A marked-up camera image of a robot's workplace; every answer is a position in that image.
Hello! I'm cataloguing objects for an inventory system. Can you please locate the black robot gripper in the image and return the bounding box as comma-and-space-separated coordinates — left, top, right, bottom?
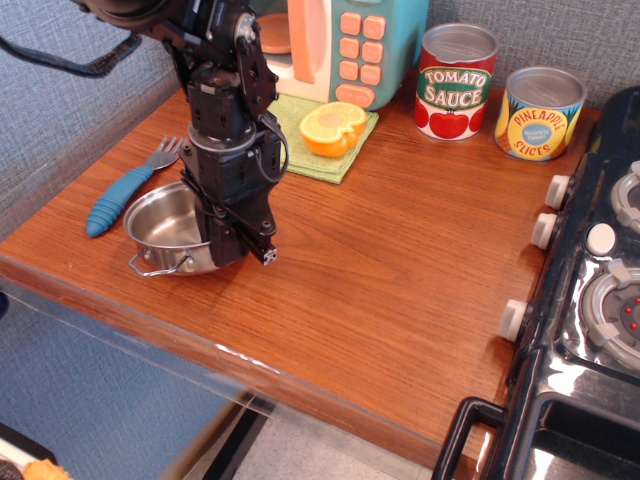
181, 130, 283, 267

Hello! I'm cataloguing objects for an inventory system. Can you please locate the small stainless steel pot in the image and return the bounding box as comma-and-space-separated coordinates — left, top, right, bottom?
123, 182, 217, 278

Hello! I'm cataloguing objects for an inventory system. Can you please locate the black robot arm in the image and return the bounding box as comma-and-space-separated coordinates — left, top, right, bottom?
79, 1, 289, 267

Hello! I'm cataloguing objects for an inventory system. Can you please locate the green cloth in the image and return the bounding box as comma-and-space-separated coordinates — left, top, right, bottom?
270, 95, 379, 184

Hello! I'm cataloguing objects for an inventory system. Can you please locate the orange toy pepper half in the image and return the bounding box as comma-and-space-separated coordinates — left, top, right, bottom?
298, 102, 367, 158

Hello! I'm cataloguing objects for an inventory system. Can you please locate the teal toy microwave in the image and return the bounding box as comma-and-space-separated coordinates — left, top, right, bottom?
250, 0, 429, 111

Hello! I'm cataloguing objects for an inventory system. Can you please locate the orange toy object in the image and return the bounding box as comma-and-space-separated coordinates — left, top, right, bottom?
22, 459, 71, 480

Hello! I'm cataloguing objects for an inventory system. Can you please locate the tomato sauce can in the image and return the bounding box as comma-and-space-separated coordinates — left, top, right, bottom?
414, 23, 499, 141

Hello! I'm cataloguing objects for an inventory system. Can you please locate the white stove knob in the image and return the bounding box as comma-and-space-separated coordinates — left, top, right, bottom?
499, 299, 528, 342
545, 175, 571, 210
530, 213, 558, 250

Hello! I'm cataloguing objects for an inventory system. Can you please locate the pineapple slices can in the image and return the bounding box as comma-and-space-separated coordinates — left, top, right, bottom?
494, 66, 587, 162

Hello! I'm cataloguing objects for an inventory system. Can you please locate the white stove button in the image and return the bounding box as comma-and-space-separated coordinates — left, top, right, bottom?
586, 223, 616, 256

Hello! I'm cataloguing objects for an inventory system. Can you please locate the black toy stove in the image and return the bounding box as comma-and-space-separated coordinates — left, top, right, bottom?
472, 87, 639, 479

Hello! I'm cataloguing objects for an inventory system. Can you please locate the grey stove burner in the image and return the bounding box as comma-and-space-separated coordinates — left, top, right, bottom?
581, 259, 639, 371
610, 160, 640, 233

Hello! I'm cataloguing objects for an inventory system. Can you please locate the blue handled toy fork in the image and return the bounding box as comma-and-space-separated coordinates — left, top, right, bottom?
86, 135, 187, 238

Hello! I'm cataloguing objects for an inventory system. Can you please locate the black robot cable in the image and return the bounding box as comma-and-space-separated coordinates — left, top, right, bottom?
0, 31, 144, 79

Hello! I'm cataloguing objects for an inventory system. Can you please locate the black oven door handle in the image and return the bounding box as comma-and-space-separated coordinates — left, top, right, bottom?
432, 396, 506, 480

